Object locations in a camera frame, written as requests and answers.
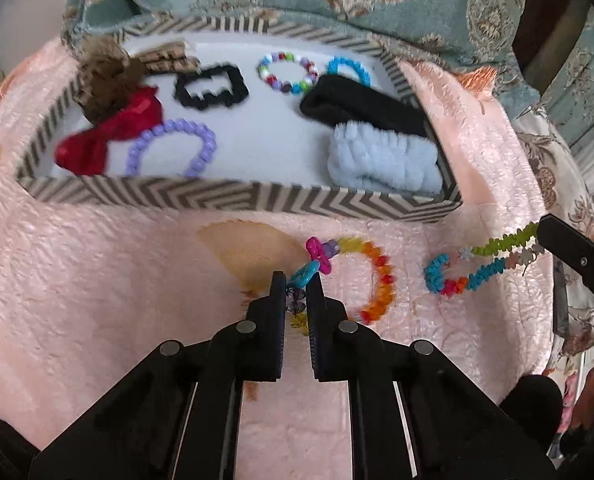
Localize striped jewelry tray box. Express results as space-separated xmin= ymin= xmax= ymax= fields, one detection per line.
xmin=15 ymin=16 xmax=462 ymax=222

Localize rainbow chunky bead bracelet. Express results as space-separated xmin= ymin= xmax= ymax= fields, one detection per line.
xmin=284 ymin=235 xmax=397 ymax=337

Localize leopard bow brown scrunchie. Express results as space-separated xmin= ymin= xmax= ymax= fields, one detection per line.
xmin=74 ymin=36 xmax=201 ymax=126

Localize red satin bow clip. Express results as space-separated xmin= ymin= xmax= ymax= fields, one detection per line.
xmin=54 ymin=86 xmax=163 ymax=176

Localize black scrunchie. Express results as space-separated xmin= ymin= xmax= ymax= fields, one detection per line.
xmin=173 ymin=64 xmax=249 ymax=112

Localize pink quilted bedspread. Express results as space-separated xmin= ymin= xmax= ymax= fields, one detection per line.
xmin=0 ymin=37 xmax=559 ymax=480

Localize teal damask blanket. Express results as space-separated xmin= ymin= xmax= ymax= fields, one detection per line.
xmin=62 ymin=0 xmax=594 ymax=124

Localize purple bead bracelet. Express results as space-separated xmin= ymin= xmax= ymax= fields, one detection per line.
xmin=124 ymin=117 xmax=218 ymax=180

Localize multicolour round bead bracelet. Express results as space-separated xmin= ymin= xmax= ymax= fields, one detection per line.
xmin=255 ymin=50 xmax=320 ymax=96

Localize light blue fluffy headband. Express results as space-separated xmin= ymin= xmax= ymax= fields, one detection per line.
xmin=327 ymin=122 xmax=443 ymax=195

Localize black headband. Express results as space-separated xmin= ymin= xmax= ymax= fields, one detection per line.
xmin=299 ymin=75 xmax=436 ymax=141

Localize green blue chip bracelet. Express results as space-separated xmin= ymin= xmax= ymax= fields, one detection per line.
xmin=423 ymin=220 xmax=546 ymax=297

